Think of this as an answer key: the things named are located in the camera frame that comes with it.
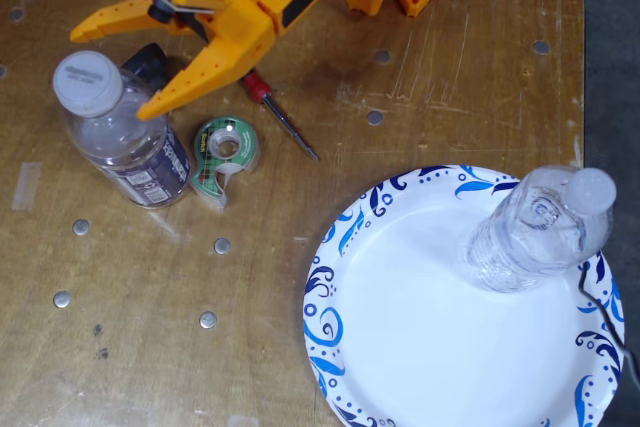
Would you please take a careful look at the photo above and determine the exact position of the vitaminwater bottle with dark label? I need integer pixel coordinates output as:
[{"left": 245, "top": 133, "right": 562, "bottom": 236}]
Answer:
[{"left": 52, "top": 50, "right": 192, "bottom": 211}]

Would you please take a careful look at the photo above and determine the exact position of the small clear water bottle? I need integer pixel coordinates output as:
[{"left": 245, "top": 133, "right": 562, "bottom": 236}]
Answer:
[{"left": 464, "top": 164, "right": 619, "bottom": 294}]

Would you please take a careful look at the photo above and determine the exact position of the white blue floral paper plate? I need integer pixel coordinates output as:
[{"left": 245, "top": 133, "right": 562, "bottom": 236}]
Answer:
[{"left": 303, "top": 164, "right": 626, "bottom": 427}]

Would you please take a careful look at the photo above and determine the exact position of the black power plug adapter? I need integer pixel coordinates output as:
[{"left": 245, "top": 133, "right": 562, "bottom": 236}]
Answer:
[{"left": 121, "top": 42, "right": 172, "bottom": 98}]

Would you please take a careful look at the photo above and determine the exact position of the red black screwdriver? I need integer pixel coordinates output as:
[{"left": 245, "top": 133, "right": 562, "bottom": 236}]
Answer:
[{"left": 242, "top": 71, "right": 320, "bottom": 162}]

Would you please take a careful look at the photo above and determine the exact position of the green tape dispenser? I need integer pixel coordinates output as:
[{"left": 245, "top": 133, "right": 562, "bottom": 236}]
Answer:
[{"left": 189, "top": 116, "right": 261, "bottom": 211}]

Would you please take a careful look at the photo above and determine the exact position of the thin black cable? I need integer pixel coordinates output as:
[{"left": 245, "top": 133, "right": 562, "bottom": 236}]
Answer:
[{"left": 577, "top": 254, "right": 640, "bottom": 383}]

